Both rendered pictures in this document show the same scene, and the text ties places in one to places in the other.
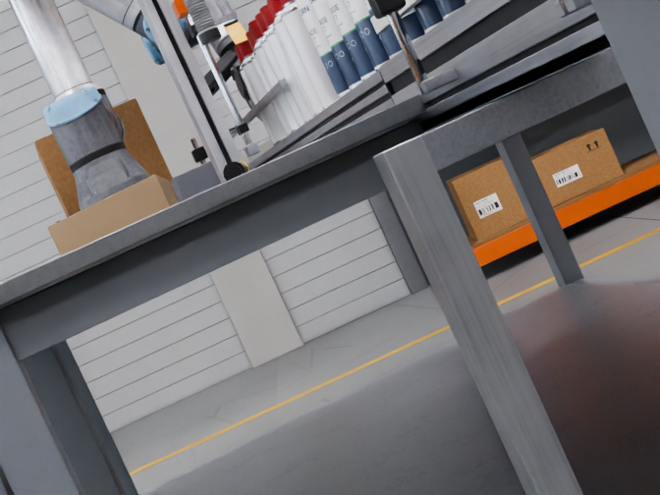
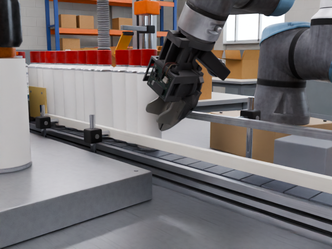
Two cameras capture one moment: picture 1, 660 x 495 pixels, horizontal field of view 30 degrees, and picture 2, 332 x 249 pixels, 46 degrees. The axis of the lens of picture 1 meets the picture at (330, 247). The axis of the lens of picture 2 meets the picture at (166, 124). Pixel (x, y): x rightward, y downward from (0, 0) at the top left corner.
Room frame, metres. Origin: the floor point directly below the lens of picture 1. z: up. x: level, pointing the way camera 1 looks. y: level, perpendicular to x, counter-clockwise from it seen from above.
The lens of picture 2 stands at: (3.11, -0.40, 1.07)
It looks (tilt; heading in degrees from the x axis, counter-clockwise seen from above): 10 degrees down; 148
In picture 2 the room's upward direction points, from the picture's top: straight up
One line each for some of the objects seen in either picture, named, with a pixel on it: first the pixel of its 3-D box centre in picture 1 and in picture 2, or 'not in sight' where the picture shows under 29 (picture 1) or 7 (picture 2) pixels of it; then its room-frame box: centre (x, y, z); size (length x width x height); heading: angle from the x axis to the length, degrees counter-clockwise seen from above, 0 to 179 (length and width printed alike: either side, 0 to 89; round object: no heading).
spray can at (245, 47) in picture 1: (266, 88); (123, 95); (2.30, -0.02, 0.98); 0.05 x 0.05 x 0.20
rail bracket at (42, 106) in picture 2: not in sight; (49, 127); (2.10, -0.13, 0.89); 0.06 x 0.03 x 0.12; 101
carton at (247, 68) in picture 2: not in sight; (239, 64); (-0.77, 3.15, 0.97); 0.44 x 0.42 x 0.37; 88
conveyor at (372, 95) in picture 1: (302, 147); (111, 148); (2.26, -0.03, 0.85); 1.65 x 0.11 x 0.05; 11
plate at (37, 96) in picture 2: not in sight; (37, 102); (1.97, -0.12, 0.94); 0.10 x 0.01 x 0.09; 11
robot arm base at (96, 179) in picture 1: (107, 177); (279, 99); (2.44, 0.34, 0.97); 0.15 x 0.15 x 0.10
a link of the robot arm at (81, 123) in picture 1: (82, 125); (286, 51); (2.45, 0.34, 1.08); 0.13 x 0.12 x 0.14; 2
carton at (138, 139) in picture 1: (109, 181); not in sight; (2.86, 0.40, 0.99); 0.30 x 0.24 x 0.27; 11
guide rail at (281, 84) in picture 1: (241, 126); (215, 118); (2.54, 0.06, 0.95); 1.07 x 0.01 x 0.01; 11
